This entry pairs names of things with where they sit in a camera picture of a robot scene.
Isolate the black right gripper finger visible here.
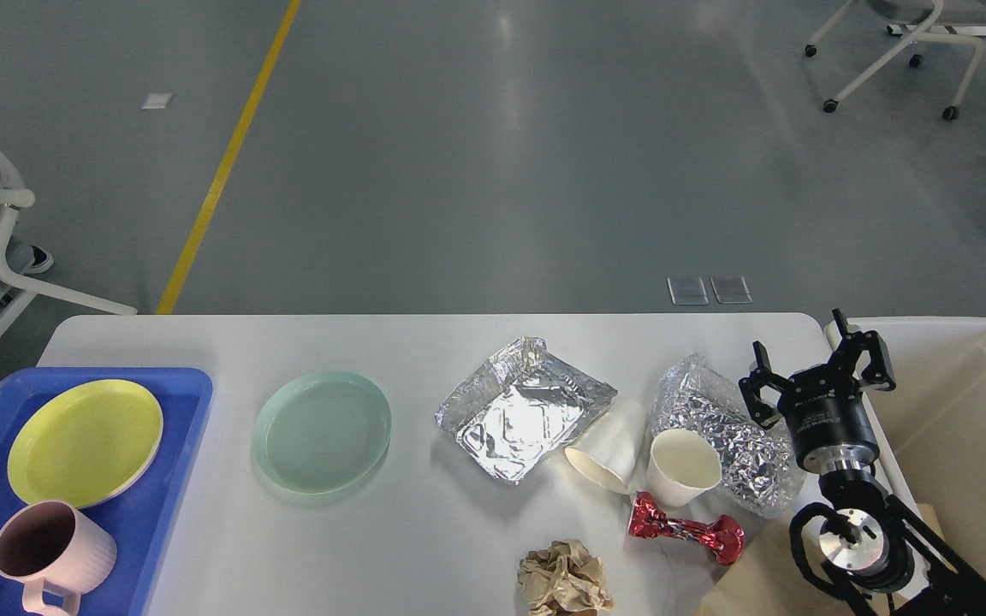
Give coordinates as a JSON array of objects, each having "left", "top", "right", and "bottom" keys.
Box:
[
  {"left": 827, "top": 308, "right": 897, "bottom": 391},
  {"left": 737, "top": 341, "right": 802, "bottom": 429}
]

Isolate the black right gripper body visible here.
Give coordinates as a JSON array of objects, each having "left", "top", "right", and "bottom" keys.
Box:
[{"left": 780, "top": 366, "right": 880, "bottom": 473}]

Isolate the light green plate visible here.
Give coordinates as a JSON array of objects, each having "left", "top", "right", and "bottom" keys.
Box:
[{"left": 251, "top": 370, "right": 392, "bottom": 498}]

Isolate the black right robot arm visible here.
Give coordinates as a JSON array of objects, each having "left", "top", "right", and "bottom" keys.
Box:
[{"left": 739, "top": 309, "right": 986, "bottom": 615}]

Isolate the crumpled aluminium foil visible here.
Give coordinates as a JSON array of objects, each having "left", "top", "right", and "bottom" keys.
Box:
[{"left": 647, "top": 354, "right": 805, "bottom": 518}]

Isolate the upright white paper cup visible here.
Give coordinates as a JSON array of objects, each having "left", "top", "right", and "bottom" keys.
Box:
[{"left": 645, "top": 429, "right": 722, "bottom": 507}]

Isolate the beige plastic bin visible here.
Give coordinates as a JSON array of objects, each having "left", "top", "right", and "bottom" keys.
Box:
[{"left": 850, "top": 317, "right": 986, "bottom": 578}]

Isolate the red foil wrapper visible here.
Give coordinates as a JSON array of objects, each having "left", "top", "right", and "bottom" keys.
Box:
[{"left": 627, "top": 491, "right": 745, "bottom": 566}]

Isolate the lying white paper cup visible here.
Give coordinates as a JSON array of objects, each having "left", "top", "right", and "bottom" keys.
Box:
[{"left": 564, "top": 399, "right": 647, "bottom": 495}]

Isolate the brown paper bag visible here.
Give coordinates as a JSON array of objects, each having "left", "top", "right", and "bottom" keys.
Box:
[{"left": 695, "top": 503, "right": 947, "bottom": 616}]

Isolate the flat aluminium foil tray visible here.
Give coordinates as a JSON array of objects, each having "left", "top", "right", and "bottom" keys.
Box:
[{"left": 435, "top": 336, "right": 618, "bottom": 486}]

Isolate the crumpled brown paper ball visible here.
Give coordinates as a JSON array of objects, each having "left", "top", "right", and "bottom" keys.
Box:
[{"left": 516, "top": 539, "right": 615, "bottom": 615}]

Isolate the white chair base bar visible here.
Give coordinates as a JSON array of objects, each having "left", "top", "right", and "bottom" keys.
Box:
[{"left": 887, "top": 24, "right": 986, "bottom": 38}]

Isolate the white wheeled chair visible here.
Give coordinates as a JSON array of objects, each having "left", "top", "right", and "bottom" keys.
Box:
[{"left": 822, "top": 1, "right": 986, "bottom": 121}]

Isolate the yellow plate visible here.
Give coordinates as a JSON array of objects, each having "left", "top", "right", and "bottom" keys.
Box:
[{"left": 7, "top": 379, "right": 164, "bottom": 508}]

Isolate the black sneaker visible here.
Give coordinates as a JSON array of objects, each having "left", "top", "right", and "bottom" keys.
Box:
[{"left": 24, "top": 245, "right": 55, "bottom": 275}]

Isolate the blue plastic tray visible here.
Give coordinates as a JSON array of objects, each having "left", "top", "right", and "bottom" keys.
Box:
[{"left": 0, "top": 367, "right": 214, "bottom": 615}]

